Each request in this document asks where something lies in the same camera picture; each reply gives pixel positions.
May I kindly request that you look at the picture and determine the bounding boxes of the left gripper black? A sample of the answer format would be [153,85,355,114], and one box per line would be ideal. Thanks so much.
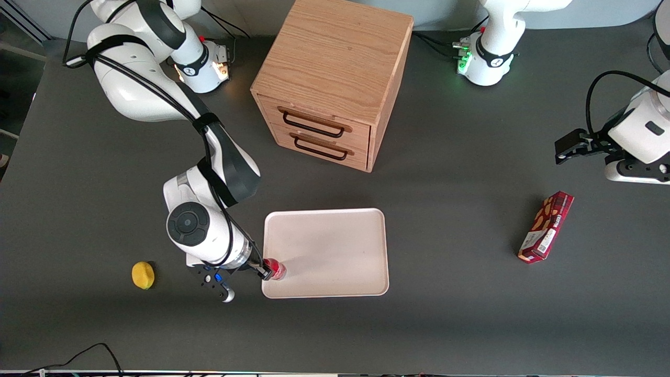
[555,128,627,165]

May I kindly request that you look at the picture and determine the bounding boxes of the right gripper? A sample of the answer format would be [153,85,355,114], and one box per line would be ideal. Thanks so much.
[237,250,273,281]

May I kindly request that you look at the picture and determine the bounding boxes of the cream plastic tray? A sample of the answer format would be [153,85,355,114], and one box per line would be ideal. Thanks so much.
[261,208,390,299]

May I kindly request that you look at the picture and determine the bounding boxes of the red tartan shortbread box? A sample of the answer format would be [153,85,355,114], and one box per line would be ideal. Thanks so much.
[518,191,575,264]

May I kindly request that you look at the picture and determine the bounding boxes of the yellow lemon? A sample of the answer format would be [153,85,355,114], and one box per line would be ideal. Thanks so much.
[131,261,155,290]

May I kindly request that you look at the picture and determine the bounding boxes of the wooden two-drawer cabinet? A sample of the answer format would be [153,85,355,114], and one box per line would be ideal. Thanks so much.
[250,0,414,173]

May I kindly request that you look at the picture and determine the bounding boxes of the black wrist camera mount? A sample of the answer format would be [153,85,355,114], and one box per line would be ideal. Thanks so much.
[188,263,236,304]

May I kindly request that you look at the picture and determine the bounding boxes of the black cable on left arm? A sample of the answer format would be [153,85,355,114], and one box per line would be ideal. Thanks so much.
[585,70,670,138]

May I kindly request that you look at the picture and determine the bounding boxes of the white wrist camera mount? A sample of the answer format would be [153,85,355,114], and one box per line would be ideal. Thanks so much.
[605,156,670,185]

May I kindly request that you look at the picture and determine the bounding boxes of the black drawer handle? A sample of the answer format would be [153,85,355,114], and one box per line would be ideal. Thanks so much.
[294,136,349,161]
[282,111,346,139]

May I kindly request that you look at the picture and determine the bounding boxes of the black cables at arm base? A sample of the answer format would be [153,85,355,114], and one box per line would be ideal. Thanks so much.
[412,30,472,59]

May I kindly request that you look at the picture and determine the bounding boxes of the black cable at table edge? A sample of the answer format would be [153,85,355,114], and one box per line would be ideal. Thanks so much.
[21,342,124,377]

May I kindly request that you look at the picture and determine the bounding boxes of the black cable along right arm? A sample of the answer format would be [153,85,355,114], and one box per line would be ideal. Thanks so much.
[62,0,262,268]

